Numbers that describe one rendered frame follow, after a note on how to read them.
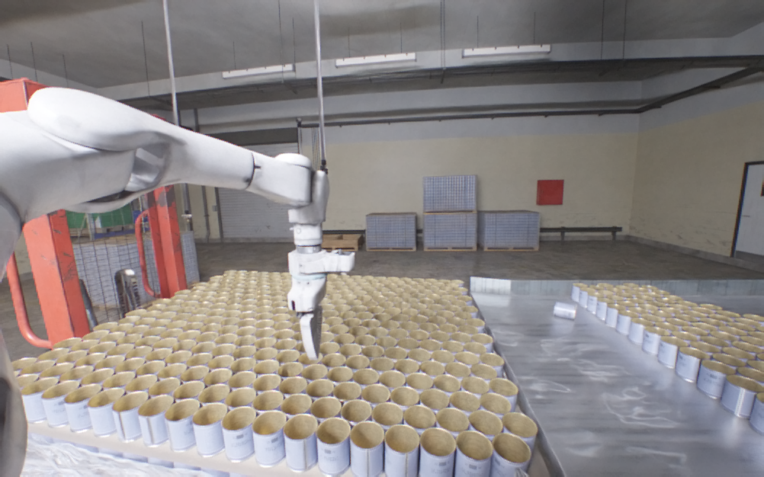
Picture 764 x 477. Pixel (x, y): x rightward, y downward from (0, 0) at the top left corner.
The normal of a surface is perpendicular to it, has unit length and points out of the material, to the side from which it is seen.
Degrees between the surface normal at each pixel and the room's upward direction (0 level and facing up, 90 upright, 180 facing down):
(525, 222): 89
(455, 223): 92
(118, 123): 53
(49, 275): 90
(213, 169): 115
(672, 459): 0
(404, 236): 90
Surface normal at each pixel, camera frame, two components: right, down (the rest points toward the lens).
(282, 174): 0.78, 0.04
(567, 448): -0.03, -0.99
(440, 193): -0.11, 0.16
